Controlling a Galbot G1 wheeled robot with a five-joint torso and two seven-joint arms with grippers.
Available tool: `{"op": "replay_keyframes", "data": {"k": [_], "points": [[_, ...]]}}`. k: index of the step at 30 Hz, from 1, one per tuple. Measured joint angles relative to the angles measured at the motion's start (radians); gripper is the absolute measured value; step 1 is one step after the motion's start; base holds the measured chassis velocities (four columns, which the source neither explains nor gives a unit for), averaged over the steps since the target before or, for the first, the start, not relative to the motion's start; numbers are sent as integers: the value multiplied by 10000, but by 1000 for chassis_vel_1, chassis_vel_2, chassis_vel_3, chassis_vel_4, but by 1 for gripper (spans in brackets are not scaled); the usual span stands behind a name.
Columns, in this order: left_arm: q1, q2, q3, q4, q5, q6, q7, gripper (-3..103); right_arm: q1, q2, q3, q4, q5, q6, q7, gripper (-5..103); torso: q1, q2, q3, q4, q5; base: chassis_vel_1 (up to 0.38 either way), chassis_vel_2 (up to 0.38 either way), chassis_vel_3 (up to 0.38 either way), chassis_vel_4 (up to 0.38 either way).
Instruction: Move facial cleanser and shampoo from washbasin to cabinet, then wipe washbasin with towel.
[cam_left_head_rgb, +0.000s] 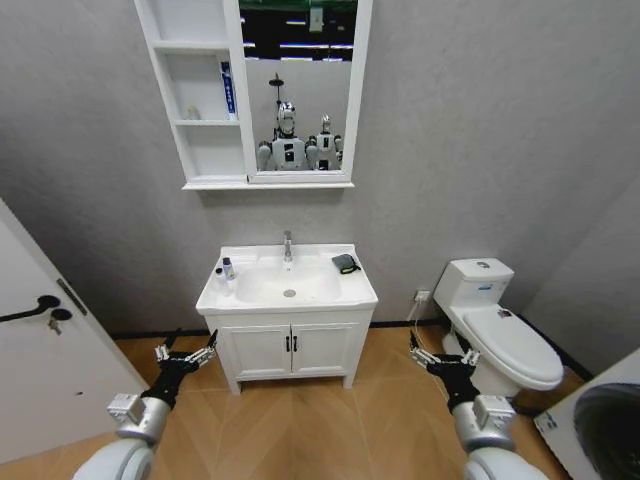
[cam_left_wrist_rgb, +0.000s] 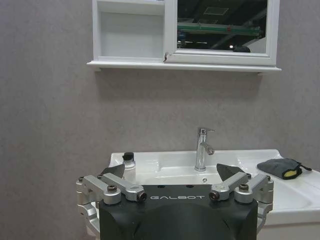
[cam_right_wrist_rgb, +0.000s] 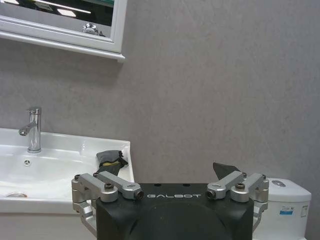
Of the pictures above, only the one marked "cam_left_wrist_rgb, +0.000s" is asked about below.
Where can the white ceramic washbasin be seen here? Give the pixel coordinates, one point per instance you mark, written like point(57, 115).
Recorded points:
point(190, 172)

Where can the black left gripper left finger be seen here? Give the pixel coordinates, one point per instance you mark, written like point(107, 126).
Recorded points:
point(110, 183)

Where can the white wall cabinet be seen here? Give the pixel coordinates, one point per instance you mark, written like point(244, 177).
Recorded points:
point(183, 35)

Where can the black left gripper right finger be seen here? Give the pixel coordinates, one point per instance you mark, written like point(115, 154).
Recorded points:
point(233, 183)

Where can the white bottle black cap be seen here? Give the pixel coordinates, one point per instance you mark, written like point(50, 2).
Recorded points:
point(129, 165)

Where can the cabinet mirror door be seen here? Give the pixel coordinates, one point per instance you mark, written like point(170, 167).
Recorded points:
point(222, 27)

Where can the chrome faucet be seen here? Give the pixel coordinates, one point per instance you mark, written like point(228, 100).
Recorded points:
point(203, 150)

